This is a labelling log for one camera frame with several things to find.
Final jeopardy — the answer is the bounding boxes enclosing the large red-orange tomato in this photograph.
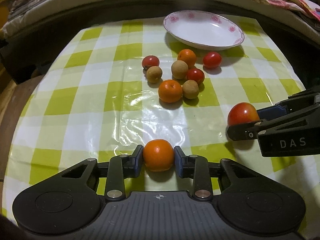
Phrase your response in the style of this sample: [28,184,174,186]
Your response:
[227,102,260,126]

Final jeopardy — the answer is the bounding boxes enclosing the orange mandarin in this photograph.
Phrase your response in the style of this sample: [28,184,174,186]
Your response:
[158,80,183,103]
[143,139,175,172]
[177,49,197,68]

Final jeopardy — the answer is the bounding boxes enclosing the cherry tomato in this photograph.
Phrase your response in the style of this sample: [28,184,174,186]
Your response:
[187,68,205,85]
[142,55,159,70]
[203,51,222,69]

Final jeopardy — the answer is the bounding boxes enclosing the brown longan front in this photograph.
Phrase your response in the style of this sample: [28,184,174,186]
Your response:
[182,80,199,100]

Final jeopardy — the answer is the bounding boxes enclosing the brown longan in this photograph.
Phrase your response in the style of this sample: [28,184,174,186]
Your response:
[182,80,199,100]
[171,60,189,80]
[146,66,163,83]

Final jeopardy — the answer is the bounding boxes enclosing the green checkered tablecloth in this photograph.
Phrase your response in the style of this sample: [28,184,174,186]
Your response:
[2,16,319,239]

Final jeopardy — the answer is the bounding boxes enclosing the brown longan middle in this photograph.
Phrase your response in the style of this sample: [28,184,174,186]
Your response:
[171,60,189,80]

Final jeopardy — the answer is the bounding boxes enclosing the brown longan left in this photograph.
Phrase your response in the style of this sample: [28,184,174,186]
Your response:
[146,66,163,83]

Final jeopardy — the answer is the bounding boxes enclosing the white floral plate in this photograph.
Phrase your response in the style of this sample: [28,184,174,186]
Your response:
[163,10,245,50]

